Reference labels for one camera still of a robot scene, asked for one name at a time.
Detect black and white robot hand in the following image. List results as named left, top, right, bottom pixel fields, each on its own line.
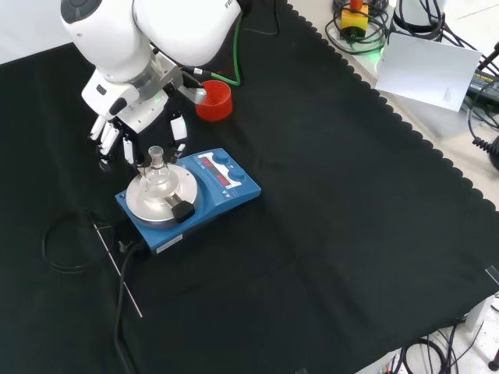
left=80, top=71, right=189, bottom=173

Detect clear round-bottom glass flask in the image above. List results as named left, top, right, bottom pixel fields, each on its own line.
left=139, top=145, right=181, bottom=206

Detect blue heater with steel plate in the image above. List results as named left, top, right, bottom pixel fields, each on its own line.
left=114, top=146, right=263, bottom=259

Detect thin steel probe rod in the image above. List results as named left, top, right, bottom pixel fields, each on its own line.
left=94, top=223, right=144, bottom=319

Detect black bench cloth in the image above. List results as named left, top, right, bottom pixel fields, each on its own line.
left=0, top=0, right=499, bottom=374

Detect yellow stop button box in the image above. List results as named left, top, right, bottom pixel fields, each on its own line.
left=340, top=0, right=370, bottom=41

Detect pale white board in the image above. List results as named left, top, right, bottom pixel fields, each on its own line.
left=374, top=31, right=483, bottom=114

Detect black power adapter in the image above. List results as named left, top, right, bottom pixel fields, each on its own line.
left=465, top=68, right=499, bottom=103

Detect clear tape strip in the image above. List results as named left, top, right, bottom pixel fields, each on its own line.
left=484, top=265, right=499, bottom=290

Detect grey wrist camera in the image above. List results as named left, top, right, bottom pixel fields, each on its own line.
left=175, top=72, right=211, bottom=106

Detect orange flask support ring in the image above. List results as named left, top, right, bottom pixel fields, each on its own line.
left=194, top=79, right=234, bottom=122

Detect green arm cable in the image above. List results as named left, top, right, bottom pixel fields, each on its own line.
left=202, top=12, right=246, bottom=87

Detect thin black looped cable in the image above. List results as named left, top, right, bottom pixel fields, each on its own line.
left=41, top=207, right=120, bottom=273

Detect thick black power cable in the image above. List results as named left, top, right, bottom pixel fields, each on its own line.
left=113, top=240, right=146, bottom=374

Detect black cable bundle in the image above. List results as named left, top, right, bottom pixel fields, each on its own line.
left=324, top=0, right=395, bottom=56

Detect black coiled cable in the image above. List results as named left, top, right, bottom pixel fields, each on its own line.
left=466, top=101, right=499, bottom=171

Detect black floor cables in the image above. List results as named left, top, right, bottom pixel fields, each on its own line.
left=384, top=303, right=499, bottom=374

